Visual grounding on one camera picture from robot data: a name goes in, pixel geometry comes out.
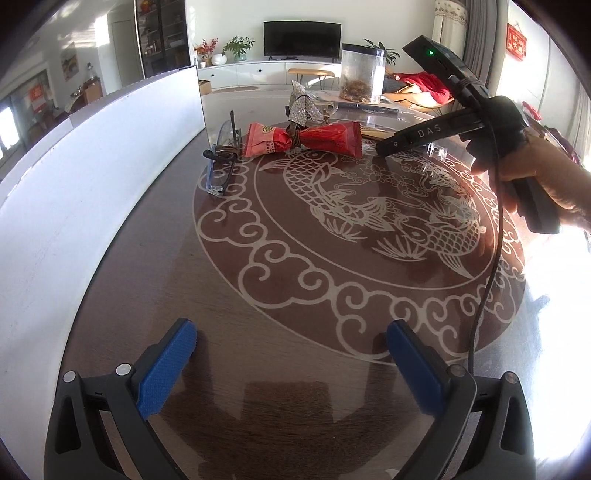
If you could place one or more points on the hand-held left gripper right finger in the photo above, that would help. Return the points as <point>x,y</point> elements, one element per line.
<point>415,369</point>

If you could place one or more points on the clear plastic wrapper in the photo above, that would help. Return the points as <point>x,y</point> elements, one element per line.
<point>328,107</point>

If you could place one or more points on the red snack packet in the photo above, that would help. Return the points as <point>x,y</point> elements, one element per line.
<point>323,138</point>

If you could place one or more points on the cardboard box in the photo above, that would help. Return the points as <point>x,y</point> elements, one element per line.
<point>205,86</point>

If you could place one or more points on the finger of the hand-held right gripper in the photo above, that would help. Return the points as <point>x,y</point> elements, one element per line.
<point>425,133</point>

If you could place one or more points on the red paper door sign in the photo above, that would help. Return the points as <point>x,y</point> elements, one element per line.
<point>37,98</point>

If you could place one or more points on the wooden stool with metal legs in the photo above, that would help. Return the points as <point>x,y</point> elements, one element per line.
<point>311,73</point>

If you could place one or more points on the white television cabinet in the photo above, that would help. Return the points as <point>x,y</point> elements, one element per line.
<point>258,74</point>

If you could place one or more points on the small red ornament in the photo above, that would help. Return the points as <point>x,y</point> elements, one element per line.
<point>532,110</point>

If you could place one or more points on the red flower arrangement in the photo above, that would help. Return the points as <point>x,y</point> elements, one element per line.
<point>204,50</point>

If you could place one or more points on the brown patterned glass desktop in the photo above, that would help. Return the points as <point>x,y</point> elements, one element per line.
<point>286,332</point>

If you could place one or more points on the green potted plant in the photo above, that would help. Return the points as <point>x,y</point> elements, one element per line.
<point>238,46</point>

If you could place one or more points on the tall black glass cabinet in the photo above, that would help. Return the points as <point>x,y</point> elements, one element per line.
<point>161,37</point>

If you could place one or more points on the clear jar with black lid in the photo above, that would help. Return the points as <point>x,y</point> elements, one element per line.
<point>362,74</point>

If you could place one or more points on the white box with cork base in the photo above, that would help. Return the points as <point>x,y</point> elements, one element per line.
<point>69,194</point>

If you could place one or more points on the red wall hanging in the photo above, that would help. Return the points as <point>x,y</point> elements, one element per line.
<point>516,41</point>

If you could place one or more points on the large leafy potted plant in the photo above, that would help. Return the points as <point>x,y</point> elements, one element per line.
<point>390,53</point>

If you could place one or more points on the covered standing air conditioner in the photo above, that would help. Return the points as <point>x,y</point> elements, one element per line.
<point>452,32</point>

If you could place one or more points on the wooden dining chair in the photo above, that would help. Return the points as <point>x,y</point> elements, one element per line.
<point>92,91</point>

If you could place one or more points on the person's right hand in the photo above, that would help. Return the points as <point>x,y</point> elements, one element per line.
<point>545,170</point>

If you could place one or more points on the black television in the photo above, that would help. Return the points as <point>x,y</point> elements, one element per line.
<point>302,39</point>

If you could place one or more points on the silver rhinestone bow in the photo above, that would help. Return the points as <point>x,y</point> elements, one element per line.
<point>302,104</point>

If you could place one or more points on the white round vase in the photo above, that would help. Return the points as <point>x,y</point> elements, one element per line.
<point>219,59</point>

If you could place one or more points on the clear frame glasses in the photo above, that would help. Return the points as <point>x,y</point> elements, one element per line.
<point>226,152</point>

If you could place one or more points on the flat wooden board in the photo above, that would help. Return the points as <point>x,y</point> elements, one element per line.
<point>383,107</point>

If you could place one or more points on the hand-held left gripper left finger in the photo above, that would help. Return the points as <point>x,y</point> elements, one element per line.
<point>166,369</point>

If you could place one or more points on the framed wall painting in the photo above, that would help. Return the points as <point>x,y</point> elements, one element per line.
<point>69,61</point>

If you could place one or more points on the orange rocking chair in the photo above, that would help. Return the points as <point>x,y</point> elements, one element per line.
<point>415,99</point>

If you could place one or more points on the grey curtain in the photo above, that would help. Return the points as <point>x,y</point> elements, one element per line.
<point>485,41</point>

